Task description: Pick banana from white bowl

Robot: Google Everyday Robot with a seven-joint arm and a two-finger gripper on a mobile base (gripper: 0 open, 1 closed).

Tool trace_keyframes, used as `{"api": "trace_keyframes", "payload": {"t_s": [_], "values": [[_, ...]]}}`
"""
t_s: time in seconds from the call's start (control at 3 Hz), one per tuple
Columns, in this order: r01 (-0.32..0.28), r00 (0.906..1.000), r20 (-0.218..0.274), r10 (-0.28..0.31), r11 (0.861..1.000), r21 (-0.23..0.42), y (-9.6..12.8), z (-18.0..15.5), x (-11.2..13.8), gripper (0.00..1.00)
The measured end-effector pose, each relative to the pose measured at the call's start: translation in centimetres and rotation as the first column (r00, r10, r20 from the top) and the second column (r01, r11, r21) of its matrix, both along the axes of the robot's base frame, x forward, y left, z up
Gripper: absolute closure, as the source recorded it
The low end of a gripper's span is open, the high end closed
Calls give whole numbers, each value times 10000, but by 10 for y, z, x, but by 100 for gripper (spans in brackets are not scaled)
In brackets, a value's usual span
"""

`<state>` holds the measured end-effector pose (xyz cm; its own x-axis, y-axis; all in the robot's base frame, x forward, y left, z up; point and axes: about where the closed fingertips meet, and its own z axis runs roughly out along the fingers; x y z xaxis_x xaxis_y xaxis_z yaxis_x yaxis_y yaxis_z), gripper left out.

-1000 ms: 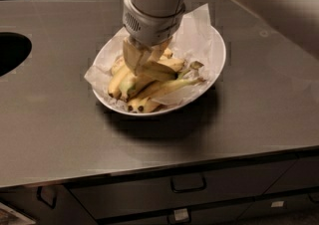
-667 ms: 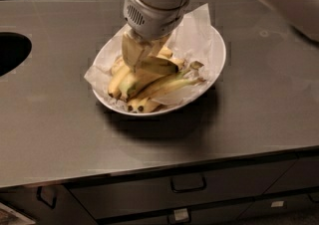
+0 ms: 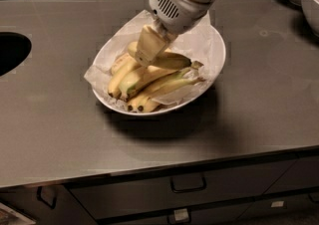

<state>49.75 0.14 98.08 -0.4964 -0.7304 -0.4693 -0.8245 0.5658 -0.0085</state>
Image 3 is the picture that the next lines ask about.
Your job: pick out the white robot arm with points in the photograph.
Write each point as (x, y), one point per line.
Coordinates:
(171, 19)

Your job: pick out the yellow banana middle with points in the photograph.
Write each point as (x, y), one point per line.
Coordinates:
(136, 80)

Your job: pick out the white paper liner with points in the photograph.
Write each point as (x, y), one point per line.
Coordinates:
(199, 43)

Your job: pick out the lower drawer with label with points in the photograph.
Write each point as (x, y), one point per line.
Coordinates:
(183, 216)

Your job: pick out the left cabinet door handle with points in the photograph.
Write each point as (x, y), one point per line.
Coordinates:
(47, 195)

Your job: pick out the white oval bowl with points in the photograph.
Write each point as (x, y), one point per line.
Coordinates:
(217, 53)

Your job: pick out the yellow banana front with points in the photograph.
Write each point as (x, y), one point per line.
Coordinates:
(148, 103)

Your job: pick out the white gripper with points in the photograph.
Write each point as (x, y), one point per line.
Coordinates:
(177, 11)

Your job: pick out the middle drawer with handle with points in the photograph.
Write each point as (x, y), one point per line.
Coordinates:
(140, 196)

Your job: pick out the curved yellow banana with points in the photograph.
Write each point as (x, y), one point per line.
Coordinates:
(165, 60)

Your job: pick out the right drawer front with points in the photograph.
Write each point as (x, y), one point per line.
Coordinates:
(304, 173)

